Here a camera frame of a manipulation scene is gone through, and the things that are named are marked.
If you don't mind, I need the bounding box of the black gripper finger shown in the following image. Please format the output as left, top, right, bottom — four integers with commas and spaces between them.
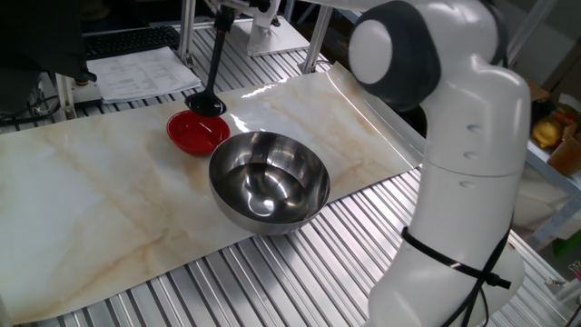
226, 0, 258, 20
204, 0, 224, 23

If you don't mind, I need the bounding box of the black ladle red-tipped handle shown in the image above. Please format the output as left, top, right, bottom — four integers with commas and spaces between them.
183, 5, 238, 119

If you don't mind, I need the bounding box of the red plastic bowl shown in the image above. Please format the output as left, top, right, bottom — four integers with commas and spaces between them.
165, 109, 231, 157

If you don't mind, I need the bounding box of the stainless steel bowl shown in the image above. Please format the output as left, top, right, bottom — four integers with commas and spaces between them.
208, 130, 331, 236

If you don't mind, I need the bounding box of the black keyboard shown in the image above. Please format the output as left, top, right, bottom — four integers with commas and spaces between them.
83, 25, 182, 61

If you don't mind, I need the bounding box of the stack of printed papers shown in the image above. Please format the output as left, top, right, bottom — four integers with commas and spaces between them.
85, 46, 202, 105

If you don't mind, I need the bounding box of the marble pattern table mat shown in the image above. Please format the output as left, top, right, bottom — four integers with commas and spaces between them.
0, 61, 428, 326

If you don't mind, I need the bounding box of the yellow toy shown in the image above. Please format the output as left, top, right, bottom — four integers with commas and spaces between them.
530, 115, 565, 150

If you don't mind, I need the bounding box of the brown box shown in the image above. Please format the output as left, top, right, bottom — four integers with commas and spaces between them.
547, 134, 581, 178

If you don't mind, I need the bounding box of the green block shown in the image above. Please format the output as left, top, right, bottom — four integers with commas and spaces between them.
551, 229, 581, 259

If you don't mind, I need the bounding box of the tall aluminium post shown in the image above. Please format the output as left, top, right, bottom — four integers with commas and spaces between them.
176, 0, 198, 69

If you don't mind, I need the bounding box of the white pedestal on plate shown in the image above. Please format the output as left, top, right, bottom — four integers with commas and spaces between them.
226, 0, 311, 58

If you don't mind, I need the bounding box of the leaning aluminium post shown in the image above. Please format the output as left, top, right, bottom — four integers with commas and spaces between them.
299, 4, 335, 74

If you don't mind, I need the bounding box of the short aluminium post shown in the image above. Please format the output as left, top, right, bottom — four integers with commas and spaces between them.
54, 72, 76, 122

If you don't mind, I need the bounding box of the pale shelf frame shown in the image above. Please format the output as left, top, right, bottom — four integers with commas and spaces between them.
524, 140, 581, 251

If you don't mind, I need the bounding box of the black strap on arm base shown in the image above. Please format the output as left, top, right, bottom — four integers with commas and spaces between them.
400, 225, 513, 327

